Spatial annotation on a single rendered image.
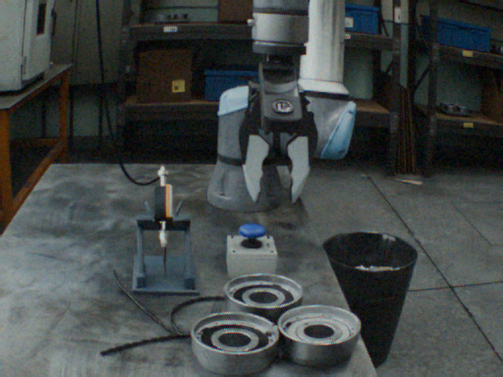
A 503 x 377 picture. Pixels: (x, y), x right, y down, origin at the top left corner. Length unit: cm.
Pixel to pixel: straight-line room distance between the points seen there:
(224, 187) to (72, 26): 341
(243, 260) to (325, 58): 45
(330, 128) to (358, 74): 369
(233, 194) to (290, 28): 54
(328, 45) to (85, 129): 380
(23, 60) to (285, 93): 222
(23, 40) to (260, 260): 214
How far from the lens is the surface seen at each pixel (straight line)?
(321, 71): 123
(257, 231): 98
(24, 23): 291
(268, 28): 81
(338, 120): 121
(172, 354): 79
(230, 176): 127
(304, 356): 76
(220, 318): 81
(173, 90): 426
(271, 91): 78
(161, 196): 95
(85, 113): 487
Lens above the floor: 123
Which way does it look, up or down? 18 degrees down
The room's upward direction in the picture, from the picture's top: 3 degrees clockwise
